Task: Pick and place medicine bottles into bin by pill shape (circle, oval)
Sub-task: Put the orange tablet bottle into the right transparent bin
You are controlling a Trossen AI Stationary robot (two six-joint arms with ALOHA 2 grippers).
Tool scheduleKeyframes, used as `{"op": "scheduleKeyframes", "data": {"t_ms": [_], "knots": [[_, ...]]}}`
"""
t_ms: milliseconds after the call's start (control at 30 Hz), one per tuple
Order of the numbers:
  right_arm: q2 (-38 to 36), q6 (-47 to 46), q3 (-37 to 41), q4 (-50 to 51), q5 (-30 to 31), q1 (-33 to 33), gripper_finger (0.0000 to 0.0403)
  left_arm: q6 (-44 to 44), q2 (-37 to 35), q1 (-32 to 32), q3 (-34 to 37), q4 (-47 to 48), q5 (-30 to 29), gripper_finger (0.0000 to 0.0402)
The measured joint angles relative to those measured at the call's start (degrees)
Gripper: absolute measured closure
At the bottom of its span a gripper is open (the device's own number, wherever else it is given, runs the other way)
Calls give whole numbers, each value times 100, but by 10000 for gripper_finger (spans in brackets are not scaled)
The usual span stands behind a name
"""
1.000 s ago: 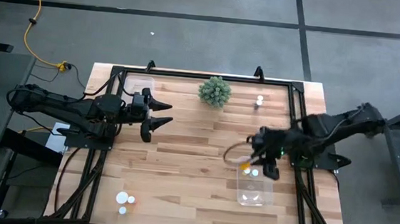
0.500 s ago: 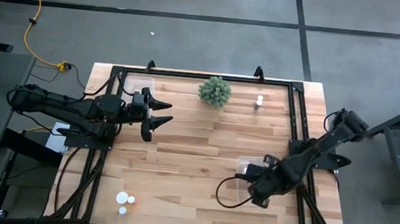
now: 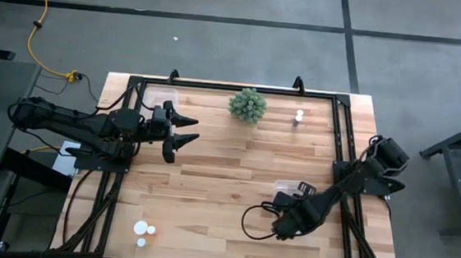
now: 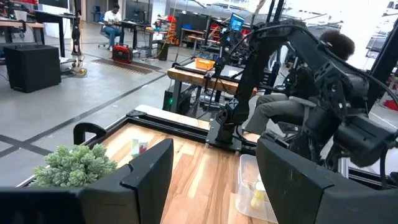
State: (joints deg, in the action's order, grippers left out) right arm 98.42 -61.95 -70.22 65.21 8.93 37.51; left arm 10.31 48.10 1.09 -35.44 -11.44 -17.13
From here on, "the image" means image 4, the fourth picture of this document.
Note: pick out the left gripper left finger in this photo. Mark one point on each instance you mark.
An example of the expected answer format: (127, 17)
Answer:
(146, 186)

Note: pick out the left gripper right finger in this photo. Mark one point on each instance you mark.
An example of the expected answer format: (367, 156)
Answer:
(292, 186)

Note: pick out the yellow translucent medicine bottle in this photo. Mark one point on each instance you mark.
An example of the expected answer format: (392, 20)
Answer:
(258, 196)

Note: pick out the red translucent medicine bottle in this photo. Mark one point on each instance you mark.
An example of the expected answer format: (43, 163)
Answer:
(143, 148)

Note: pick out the teal translucent medicine bottle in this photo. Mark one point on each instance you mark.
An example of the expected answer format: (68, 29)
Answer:
(135, 148)

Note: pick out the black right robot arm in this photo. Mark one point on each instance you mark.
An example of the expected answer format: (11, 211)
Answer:
(311, 49)

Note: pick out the clear plastic bin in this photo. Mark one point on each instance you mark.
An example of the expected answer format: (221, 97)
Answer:
(245, 174)

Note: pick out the orange plastic bin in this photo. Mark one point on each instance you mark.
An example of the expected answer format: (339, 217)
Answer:
(204, 63)

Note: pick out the grey office chair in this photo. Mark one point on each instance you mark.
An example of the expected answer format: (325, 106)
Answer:
(303, 102)

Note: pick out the green plant in white pot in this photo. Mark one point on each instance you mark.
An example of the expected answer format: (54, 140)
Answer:
(74, 168)

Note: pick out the person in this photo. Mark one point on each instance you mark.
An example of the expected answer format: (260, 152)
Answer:
(112, 18)
(273, 109)

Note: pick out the black computer tower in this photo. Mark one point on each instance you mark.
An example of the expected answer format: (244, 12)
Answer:
(174, 99)

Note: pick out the wooden workbench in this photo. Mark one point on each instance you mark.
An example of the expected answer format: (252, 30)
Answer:
(192, 77)

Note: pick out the black cabinet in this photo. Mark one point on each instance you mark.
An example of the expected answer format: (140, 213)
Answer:
(32, 68)

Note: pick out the black wheeled stand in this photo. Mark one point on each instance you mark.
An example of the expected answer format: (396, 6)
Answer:
(76, 34)

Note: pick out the blue lit monitor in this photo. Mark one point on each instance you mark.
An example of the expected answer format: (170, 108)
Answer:
(237, 22)

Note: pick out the black desk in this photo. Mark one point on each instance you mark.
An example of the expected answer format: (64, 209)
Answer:
(53, 17)

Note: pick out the black desk monitor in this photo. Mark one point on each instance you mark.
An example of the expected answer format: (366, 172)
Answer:
(53, 3)

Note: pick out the wooden desk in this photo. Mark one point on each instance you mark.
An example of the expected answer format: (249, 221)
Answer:
(18, 24)

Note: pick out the silver aluminium profile post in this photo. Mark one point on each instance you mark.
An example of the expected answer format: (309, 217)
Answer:
(343, 166)

